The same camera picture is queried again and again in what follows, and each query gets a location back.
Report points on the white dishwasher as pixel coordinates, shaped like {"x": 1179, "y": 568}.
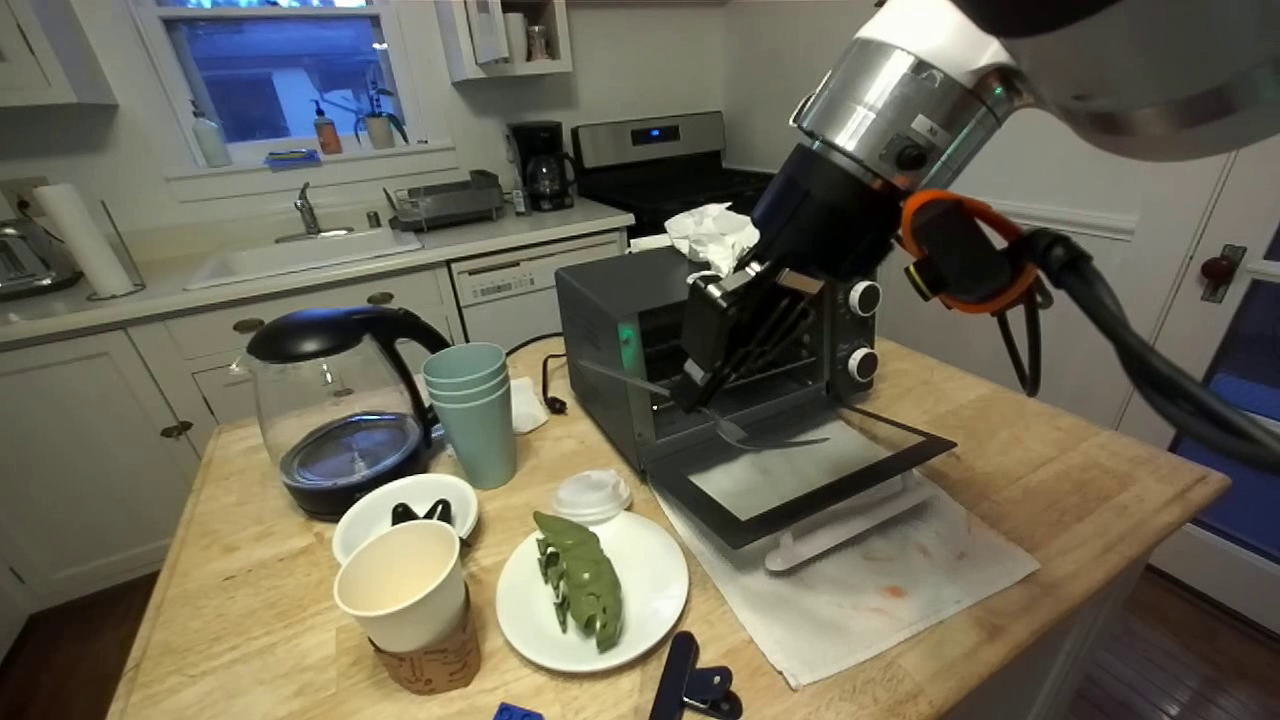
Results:
{"x": 534, "y": 287}

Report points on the black coffee maker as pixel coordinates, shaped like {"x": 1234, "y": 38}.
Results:
{"x": 543, "y": 164}

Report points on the small blue object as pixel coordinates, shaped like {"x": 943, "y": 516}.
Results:
{"x": 516, "y": 712}

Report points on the white paper cup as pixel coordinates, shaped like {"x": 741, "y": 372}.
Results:
{"x": 402, "y": 585}

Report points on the kitchen window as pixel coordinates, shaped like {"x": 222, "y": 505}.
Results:
{"x": 287, "y": 65}

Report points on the white paper towel roll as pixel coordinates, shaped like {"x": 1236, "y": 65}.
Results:
{"x": 80, "y": 236}

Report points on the white wooden-top kitchen island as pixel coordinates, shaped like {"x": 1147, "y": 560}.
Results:
{"x": 1065, "y": 464}

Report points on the round cork coaster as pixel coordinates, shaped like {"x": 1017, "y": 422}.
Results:
{"x": 432, "y": 664}

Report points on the black toaster oven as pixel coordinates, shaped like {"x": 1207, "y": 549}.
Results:
{"x": 614, "y": 345}

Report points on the green leaf-shaped cloth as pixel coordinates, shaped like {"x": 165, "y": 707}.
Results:
{"x": 582, "y": 582}

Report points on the teal plastic cup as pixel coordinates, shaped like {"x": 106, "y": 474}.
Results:
{"x": 479, "y": 441}
{"x": 471, "y": 377}
{"x": 466, "y": 357}

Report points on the chrome sink faucet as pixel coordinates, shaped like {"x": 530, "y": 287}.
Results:
{"x": 309, "y": 210}

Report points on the white kitchen sink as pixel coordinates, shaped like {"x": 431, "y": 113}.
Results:
{"x": 304, "y": 258}

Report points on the white door with knob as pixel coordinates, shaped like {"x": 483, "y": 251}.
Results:
{"x": 1241, "y": 372}

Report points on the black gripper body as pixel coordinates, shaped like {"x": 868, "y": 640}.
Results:
{"x": 826, "y": 212}

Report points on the white plate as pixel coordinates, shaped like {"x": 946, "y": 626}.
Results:
{"x": 660, "y": 573}

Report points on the orange soap bottle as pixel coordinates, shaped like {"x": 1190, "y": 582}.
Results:
{"x": 327, "y": 133}

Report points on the white bowl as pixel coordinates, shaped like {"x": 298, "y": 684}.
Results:
{"x": 367, "y": 515}

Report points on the white cup lid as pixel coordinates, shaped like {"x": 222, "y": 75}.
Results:
{"x": 590, "y": 498}

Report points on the silver toaster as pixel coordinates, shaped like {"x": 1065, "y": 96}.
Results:
{"x": 33, "y": 260}

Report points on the small white shaker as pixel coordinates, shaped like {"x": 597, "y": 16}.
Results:
{"x": 530, "y": 407}

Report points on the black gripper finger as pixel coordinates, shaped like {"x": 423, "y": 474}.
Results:
{"x": 779, "y": 324}
{"x": 723, "y": 353}

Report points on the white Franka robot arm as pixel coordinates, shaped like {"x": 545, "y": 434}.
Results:
{"x": 1133, "y": 65}

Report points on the glass electric kettle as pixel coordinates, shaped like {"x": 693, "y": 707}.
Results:
{"x": 341, "y": 424}

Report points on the crumpled white paper towel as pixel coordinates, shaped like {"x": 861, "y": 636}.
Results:
{"x": 715, "y": 236}

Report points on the blue sponge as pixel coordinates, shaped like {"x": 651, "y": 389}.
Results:
{"x": 288, "y": 156}

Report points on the white wall shelf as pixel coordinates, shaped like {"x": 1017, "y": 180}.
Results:
{"x": 505, "y": 43}

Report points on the black blue binder clip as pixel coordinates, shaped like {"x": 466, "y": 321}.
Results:
{"x": 693, "y": 683}

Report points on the white flat plastic tool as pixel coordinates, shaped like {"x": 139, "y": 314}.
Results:
{"x": 855, "y": 521}

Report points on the white paper sheet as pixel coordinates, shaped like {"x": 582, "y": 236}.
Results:
{"x": 882, "y": 602}

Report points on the white kitchen counter cabinets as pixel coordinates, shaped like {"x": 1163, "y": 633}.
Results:
{"x": 80, "y": 452}

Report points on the black stove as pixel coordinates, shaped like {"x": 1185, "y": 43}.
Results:
{"x": 660, "y": 155}

